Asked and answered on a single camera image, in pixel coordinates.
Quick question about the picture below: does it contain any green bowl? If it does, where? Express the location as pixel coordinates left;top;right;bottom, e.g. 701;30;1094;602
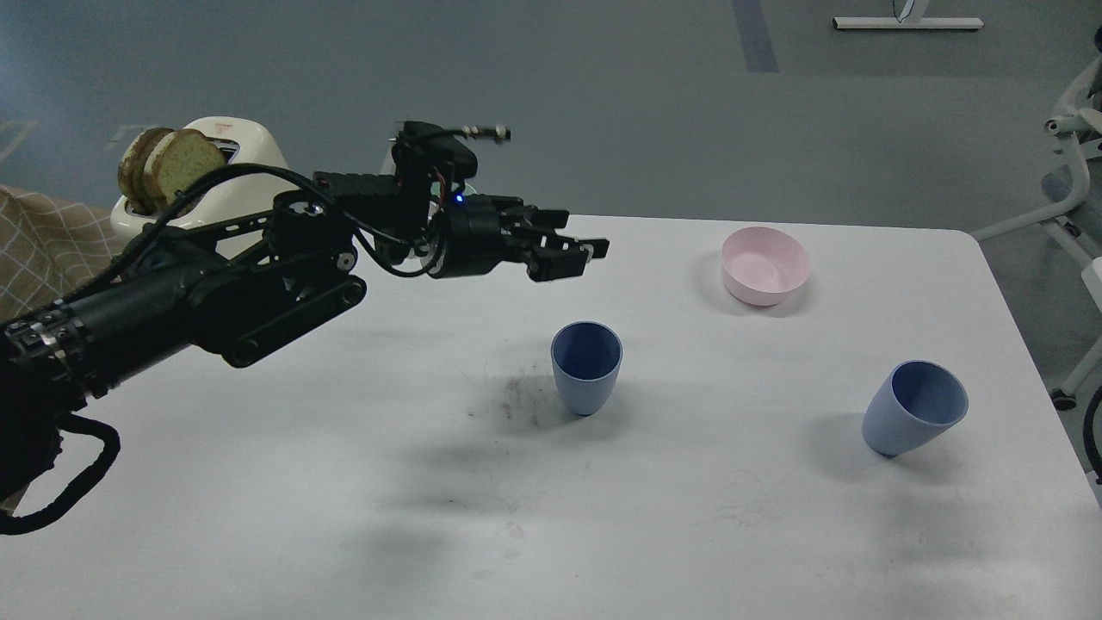
452;182;479;202

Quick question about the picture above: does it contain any pink bowl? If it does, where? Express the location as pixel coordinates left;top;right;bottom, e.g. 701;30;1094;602
720;226;812;307

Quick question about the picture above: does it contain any white chair frame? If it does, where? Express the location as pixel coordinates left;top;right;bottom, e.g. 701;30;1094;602
973;30;1102;411

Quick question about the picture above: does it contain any toast slice front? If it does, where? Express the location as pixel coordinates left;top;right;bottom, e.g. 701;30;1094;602
141;128;227;214

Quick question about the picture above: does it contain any cream white toaster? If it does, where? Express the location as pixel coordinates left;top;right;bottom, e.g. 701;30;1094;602
110;116;292;242

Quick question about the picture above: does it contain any black wrist camera, image left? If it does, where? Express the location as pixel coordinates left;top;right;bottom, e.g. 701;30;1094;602
391;121;512;200

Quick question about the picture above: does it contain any toast slice back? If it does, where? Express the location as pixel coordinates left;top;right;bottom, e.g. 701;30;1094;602
115;127;176;215

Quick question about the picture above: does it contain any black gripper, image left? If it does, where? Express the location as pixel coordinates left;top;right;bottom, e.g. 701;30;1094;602
426;194;611;282

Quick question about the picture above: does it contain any toast slice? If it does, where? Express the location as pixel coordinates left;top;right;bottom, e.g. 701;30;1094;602
141;128;227;214
115;127;176;215

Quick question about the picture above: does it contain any blue cup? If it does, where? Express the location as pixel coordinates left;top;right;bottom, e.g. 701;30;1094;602
550;320;623;417
861;360;969;458

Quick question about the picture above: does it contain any beige checked cloth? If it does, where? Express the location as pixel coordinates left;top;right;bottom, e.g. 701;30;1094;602
1;184;123;322

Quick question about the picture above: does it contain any white stand base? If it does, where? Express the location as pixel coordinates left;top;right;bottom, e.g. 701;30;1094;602
832;1;985;32

